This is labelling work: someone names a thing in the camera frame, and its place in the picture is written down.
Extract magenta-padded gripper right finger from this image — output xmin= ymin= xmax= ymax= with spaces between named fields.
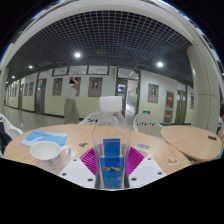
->
xmin=127 ymin=146 xmax=167 ymax=190

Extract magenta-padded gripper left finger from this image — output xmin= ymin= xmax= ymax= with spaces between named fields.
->
xmin=57 ymin=147 xmax=98 ymax=189

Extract clear bottle with blue label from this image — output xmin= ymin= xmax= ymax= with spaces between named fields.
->
xmin=91 ymin=95 xmax=132 ymax=191

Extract small printed card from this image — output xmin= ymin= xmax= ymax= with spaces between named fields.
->
xmin=134 ymin=142 xmax=151 ymax=154

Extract white mug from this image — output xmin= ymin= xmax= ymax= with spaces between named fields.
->
xmin=29 ymin=140 xmax=73 ymax=176

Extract light blue booklet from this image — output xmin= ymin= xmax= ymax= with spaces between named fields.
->
xmin=20 ymin=129 xmax=69 ymax=148

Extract white perforated plastic chair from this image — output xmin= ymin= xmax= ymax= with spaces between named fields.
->
xmin=0 ymin=113 xmax=24 ymax=158
xmin=132 ymin=113 xmax=163 ymax=138
xmin=78 ymin=111 xmax=101 ymax=126

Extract round wooden table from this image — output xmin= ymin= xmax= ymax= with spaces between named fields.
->
xmin=160 ymin=124 xmax=224 ymax=163

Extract black bag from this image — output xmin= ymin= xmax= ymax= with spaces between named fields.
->
xmin=0 ymin=121 xmax=13 ymax=154

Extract round ceiling lights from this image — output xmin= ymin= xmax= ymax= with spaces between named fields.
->
xmin=28 ymin=51 xmax=164 ymax=70

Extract white sticker with yellow ring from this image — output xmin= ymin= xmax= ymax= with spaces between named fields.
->
xmin=167 ymin=157 xmax=180 ymax=167

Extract red yellow wall notice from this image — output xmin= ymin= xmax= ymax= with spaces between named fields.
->
xmin=163 ymin=109 xmax=173 ymax=124

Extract red wall poster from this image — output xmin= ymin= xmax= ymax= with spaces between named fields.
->
xmin=165 ymin=91 xmax=175 ymax=109

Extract framed wall portraits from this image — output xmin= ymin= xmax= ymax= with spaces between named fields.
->
xmin=9 ymin=76 xmax=195 ymax=110

